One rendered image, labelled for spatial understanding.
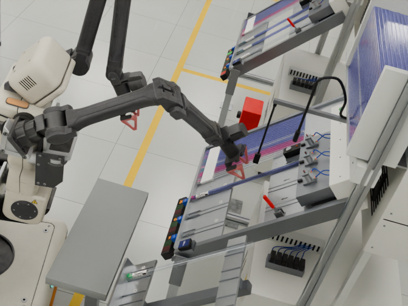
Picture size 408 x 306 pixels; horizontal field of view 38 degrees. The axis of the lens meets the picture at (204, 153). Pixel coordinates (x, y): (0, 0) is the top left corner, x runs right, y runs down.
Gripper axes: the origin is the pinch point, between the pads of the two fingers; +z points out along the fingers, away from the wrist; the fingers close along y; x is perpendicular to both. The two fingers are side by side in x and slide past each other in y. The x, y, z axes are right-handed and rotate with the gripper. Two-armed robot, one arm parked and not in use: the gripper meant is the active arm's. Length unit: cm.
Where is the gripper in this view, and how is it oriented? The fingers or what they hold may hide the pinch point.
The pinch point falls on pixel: (244, 169)
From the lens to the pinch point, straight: 242.3
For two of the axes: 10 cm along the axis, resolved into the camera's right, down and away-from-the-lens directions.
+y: 2.0, -6.2, 7.6
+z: 5.3, 7.2, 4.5
